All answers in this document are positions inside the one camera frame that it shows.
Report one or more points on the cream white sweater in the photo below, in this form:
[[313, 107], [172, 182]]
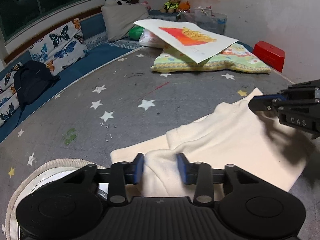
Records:
[[232, 134]]

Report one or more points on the teddy bear plush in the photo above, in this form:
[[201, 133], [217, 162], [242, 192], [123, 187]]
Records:
[[171, 6]]

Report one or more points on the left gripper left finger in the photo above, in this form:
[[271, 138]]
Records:
[[122, 174]]

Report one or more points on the white plastic bag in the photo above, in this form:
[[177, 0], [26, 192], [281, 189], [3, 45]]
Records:
[[148, 39]]

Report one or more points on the panda plush toy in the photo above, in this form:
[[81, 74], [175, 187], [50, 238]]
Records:
[[127, 2]]

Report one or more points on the green ball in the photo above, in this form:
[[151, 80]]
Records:
[[135, 33]]

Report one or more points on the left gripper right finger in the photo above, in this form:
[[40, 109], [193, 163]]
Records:
[[199, 175]]

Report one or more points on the round induction cooktop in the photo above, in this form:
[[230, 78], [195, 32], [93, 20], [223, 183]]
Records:
[[59, 200]]

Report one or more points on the french fries drawing board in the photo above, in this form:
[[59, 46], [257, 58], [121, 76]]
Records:
[[188, 38]]

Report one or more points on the red box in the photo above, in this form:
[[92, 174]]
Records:
[[270, 54]]

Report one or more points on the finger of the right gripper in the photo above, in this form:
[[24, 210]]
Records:
[[265, 103]]

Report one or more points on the clear plastic storage box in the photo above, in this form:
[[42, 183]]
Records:
[[205, 19]]

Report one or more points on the grey star pattern tablecloth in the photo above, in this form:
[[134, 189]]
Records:
[[109, 100]]

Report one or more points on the green patterned cushion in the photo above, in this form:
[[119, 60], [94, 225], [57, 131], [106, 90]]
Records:
[[236, 57]]

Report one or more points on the grey pillow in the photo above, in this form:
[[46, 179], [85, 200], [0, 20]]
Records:
[[119, 17]]

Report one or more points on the butterfly pattern cushion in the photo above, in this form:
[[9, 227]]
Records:
[[7, 97], [60, 48]]

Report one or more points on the dark blue backpack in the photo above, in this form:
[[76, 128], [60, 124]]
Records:
[[31, 80]]

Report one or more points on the blue bench sofa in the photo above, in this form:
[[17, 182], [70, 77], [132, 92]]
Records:
[[87, 55]]

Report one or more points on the orange plush toy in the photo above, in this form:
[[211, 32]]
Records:
[[184, 7]]

